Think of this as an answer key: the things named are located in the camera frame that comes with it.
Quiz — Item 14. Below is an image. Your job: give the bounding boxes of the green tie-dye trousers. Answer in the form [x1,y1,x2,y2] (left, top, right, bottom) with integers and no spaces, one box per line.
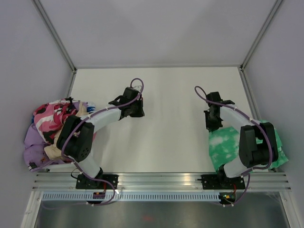
[209,127,288,171]

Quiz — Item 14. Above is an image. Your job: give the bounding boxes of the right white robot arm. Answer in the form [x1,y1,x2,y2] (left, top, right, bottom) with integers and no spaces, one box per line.
[203,92,278,188]

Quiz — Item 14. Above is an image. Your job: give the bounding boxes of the slotted cable duct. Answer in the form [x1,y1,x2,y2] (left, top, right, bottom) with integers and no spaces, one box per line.
[42,191,220,202]

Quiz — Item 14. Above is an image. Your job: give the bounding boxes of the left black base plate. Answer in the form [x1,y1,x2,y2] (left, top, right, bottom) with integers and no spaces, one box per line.
[76,174,119,190]

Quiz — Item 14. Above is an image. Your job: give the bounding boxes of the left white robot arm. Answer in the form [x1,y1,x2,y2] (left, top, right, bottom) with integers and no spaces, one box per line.
[56,85,145,189]

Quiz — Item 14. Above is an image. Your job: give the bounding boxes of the aluminium rail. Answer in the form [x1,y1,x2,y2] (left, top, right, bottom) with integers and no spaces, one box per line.
[32,172,291,192]

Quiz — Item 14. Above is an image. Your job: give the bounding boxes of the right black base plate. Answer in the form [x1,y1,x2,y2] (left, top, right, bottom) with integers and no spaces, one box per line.
[197,174,246,190]

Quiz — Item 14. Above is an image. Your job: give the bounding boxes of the purple trousers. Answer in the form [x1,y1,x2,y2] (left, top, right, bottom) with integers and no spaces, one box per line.
[23,116,70,171]

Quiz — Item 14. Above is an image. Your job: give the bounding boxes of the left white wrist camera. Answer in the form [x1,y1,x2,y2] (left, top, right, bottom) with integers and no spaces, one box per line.
[133,85,142,92]

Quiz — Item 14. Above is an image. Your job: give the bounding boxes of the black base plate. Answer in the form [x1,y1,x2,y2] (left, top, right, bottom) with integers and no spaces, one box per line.
[197,174,246,190]
[76,174,119,190]

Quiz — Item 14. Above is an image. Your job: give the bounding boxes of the beige garment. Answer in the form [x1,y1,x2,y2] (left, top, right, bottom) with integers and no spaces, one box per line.
[44,102,88,160]

